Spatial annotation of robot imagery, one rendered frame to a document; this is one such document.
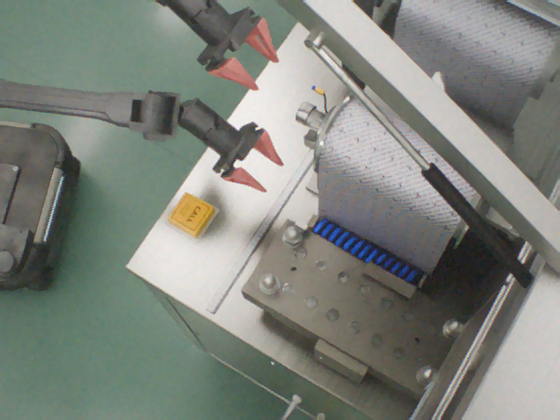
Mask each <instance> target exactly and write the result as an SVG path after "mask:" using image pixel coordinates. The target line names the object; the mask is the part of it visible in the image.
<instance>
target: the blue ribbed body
mask: <svg viewBox="0 0 560 420"><path fill-rule="evenodd" d="M320 230H321V231H322V232H321V235H320V236H321V237H323V238H325V237H326V236H327V235H328V238H327V241H329V242H332V241H333V240H334V239H336V241H335V245H336V246H338V247H340V246H341V244H342V243H343V244H344V245H343V250H345V251H348V250H349V249H350V247H351V251H350V253H351V254H353V255H354V254H355V253H357V252H358V255H357V257H358V258H360V259H363V258H364V256H365V255H366V259H365V262H367V263H369V262H370V261H372V260H373V263H374V264H376V265H377V266H379V265H381V268H383V269H384V270H386V271H387V270H388V269H389V271H388V272H390V273H392V274H395V273H396V276H398V277H399V278H401V279H403V277H404V280H405V282H407V283H410V282H411V285H413V286H414V287H416V288H417V285H418V286H419V283H420V280H421V279H420V278H419V276H420V271H419V270H418V269H415V270H413V271H412V268H411V267H410V266H406V267H405V265H404V262H403V261H399V262H398V263H397V264H396V262H397V261H396V258H395V257H390V256H389V253H387V252H384V253H383V254H381V253H382V252H381V250H380V249H375V250H374V248H373V245H372V244H369V245H368V246H367V243H366V241H365V240H360V241H359V238H358V236H355V235H354V236H352V237H351V232H350V231H346V232H345V233H344V228H343V227H338V228H337V227H336V225H335V224H334V223H331V224H329V222H328V220H327V219H324V220H322V221H321V222H319V221H318V223H317V224H316V226H315V228H314V229H313V232H314V233H318V232H319V231H320ZM373 250H374V251H373ZM389 258H390V259H389ZM404 267H405V268H404ZM411 271H412V272H411Z"/></svg>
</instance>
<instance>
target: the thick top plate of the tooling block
mask: <svg viewBox="0 0 560 420"><path fill-rule="evenodd" d="M295 224H296V222H294V221H292V220H290V219H289V218H287V219H286V221H285V222H284V224H283V225H282V227H281V228H280V229H279V231H278V232H277V234H276V235H275V237H274V238H273V240H272V241H271V244H270V246H269V248H268V249H267V251H266V252H265V254H264V255H263V256H262V257H261V259H260V260H259V262H258V264H257V265H256V267H255V268H254V270H253V271H252V273H251V274H250V276H249V277H248V279H247V281H245V284H244V286H243V287H242V289H241V291H242V294H243V297H244V299H246V300H247V301H248V302H250V303H252V304H255V305H257V306H258V307H260V308H262V309H263V310H265V311H267V312H268V313H270V314H272V316H274V317H276V318H277V319H279V320H281V321H282V322H284V323H286V324H287V325H291V326H292V327H294V328H296V330H298V331H300V332H301V333H303V334H305V335H306V336H308V337H309V338H311V339H313V340H314V341H318V340H319V339H321V340H324V341H326V342H327V343H329V344H331V345H332V346H334V347H336V348H337V349H338V350H340V351H341V352H343V353H346V354H348V355H350V356H351V357H353V358H355V360H357V361H359V362H360V363H362V364H365V365H367V366H369V369H368V372H369V373H370V374H372V375H375V376H377V377H379V378H380V379H382V380H383V381H384V382H386V383H388V384H389V385H390V384H391V385H393V386H394V387H396V388H397V389H398V390H400V391H402V392H403V393H407V395H409V396H411V397H412V398H414V399H416V400H419V396H420V394H421V393H422V391H423V390H424V388H425V387H423V386H422V385H421V384H420V383H419V382H418V381H417V378H416V374H417V371H418V370H419V369H420V368H421V367H423V366H427V365H430V366H432V367H434V368H435V369H437V371H438V372H439V369H440V367H441V365H442V363H443V361H444V359H445V357H447V355H448V353H449V351H450V349H451V347H452V346H453V344H454V342H455V341H456V340H454V341H452V340H449V339H448V338H446V337H445V335H444V334H443V331H442V329H443V325H444V324H445V323H446V322H447V321H448V320H452V319H453V318H456V319H459V320H461V321H462V324H463V325H464V324H465V322H466V320H467V319H465V318H464V317H462V316H461V315H459V314H457V313H454V312H453V311H451V310H449V309H448V308H446V307H444V306H443V305H441V304H440V303H438V302H436V301H435V302H434V301H433V300H431V299H430V298H428V297H427V296H425V295H423V294H421V293H420V292H418V291H417V290H415V291H414V293H413V295H412V297H411V298H410V300H409V301H408V300H406V299H404V298H402V296H400V295H398V294H396V293H395V292H391V291H389V290H388V289H386V288H385V287H383V286H382V285H380V284H378V283H376V282H375V281H373V280H371V279H369V277H367V276H363V273H364V271H365V269H366V267H367V266H368V264H369V263H367V262H365V261H363V260H362V259H360V258H358V257H356V256H355V255H353V254H351V253H348V252H347V251H345V250H343V249H341V248H340V247H338V246H336V245H334V244H333V243H331V242H329V241H327V240H326V239H325V238H323V237H321V236H319V235H318V234H316V233H314V232H312V231H311V230H309V229H308V230H307V231H306V233H305V234H304V233H302V232H301V231H300V232H301V234H302V243H301V244H300V246H299V247H298V248H294V249H292V248H288V247H287V246H285V244H284V243H283V234H284V231H285V230H286V229H287V228H289V227H295ZM267 273H271V274H273V275H274V276H275V277H277V278H278V280H279V282H280V287H279V289H278V291H277V292H276V293H274V294H272V295H267V294H265V293H263V292H262V291H261V289H260V281H261V278H262V277H263V276H264V275H265V274H267Z"/></svg>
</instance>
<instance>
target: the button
mask: <svg viewBox="0 0 560 420"><path fill-rule="evenodd" d="M214 213H215V208H214V207H213V206H212V205H210V204H208V203H207V202H205V201H203V200H200V199H198V198H196V197H194V196H193V195H192V194H190V193H188V192H185V194H184V195H183V197H182V198H181V200H180V201H178V203H177V204H176V206H175V207H174V209H173V210H172V213H171V214H170V216H169V217H168V220H169V222H170V223H171V224H172V225H173V226H177V227H178V228H180V229H182V230H183V231H185V232H187V233H188V234H190V235H192V236H193V237H194V238H197V237H198V236H199V234H200V233H201V231H202V230H203V228H204V227H205V226H206V225H207V223H208V222H209V220H210V219H211V218H212V216H213V215H214Z"/></svg>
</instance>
